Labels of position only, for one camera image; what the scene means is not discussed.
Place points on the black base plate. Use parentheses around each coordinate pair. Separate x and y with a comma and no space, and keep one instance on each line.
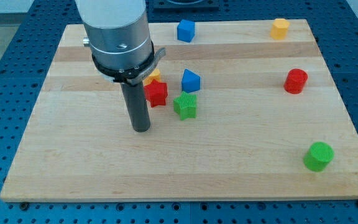
(184,4)

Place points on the green cylinder block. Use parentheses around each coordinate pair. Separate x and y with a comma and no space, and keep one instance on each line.
(318,156)

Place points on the green star block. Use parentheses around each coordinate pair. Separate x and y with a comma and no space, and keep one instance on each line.
(185,105)

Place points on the yellow block behind rod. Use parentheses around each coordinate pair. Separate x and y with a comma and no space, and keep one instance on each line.
(155,75)

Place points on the red star block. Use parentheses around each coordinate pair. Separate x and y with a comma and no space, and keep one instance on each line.
(156,93)

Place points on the blue cube block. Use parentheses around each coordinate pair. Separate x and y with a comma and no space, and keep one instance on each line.
(186,30)

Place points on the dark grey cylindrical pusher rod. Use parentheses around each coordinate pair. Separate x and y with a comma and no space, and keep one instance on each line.
(136,103)

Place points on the yellow hexagonal block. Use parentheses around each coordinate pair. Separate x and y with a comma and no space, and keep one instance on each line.
(279,29)

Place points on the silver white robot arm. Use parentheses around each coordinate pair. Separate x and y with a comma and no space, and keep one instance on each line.
(118,32)

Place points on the light wooden board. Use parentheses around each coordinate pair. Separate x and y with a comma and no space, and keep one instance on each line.
(247,142)

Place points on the red cylinder block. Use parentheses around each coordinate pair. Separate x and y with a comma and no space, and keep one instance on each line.
(295,81)

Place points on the blue triangular block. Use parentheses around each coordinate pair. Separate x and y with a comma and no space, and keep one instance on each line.
(190,81)

